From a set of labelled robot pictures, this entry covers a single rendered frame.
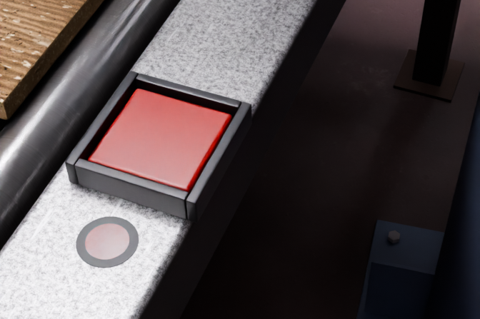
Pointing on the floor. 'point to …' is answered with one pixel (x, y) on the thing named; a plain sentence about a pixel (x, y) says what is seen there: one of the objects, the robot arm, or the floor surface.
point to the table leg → (436, 35)
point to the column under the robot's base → (430, 257)
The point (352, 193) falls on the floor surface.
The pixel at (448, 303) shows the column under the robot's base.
